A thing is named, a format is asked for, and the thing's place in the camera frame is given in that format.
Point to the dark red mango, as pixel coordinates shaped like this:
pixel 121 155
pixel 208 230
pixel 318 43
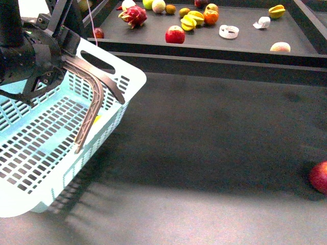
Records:
pixel 200 3

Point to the white curled tape strip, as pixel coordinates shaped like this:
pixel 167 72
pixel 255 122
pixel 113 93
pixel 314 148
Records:
pixel 262 23

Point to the yellow starfruit far right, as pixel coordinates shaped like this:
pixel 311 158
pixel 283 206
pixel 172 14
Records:
pixel 276 11

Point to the yellow starfruit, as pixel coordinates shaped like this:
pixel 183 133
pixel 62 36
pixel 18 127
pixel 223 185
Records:
pixel 276 11
pixel 188 23
pixel 197 16

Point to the yellow mango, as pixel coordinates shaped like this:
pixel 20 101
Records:
pixel 96 119

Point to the orange persimmon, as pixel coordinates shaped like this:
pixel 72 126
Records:
pixel 210 17

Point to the brown kiwi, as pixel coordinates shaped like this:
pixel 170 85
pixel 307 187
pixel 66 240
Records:
pixel 183 12
pixel 170 9

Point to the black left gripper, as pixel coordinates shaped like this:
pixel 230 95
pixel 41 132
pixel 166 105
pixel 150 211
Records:
pixel 49 49

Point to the small dark red fruit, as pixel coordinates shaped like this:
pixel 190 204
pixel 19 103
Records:
pixel 98 33

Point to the large red apple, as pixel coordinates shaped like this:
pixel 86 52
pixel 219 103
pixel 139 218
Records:
pixel 175 34

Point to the black fruit display tray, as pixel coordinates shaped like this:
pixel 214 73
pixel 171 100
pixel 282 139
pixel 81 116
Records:
pixel 232 38

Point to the yellow starfruit front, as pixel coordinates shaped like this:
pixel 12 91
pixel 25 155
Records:
pixel 188 23

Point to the yellow red apple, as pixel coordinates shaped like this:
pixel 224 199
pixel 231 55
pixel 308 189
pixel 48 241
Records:
pixel 212 7

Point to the black metal shelf post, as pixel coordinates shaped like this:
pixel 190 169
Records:
pixel 65 13

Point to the beige round melon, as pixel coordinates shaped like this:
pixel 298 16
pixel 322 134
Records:
pixel 158 6

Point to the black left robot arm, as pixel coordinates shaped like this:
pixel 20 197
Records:
pixel 17 54

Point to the brown kiwi right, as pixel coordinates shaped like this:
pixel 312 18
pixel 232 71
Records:
pixel 183 12

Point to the red apple on table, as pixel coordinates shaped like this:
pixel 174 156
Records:
pixel 317 177

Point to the brown kiwi left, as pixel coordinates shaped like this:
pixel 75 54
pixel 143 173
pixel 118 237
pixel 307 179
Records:
pixel 170 9

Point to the pink peach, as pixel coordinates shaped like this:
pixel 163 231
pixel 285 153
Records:
pixel 280 47

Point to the green apple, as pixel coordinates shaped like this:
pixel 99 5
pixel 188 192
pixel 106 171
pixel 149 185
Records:
pixel 147 4

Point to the pink dragon fruit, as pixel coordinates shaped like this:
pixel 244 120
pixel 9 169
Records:
pixel 134 16

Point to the yellow starfruit back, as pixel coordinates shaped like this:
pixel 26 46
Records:
pixel 197 16

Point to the light blue plastic shopping basket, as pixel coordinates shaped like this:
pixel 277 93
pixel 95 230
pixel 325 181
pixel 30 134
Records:
pixel 38 157

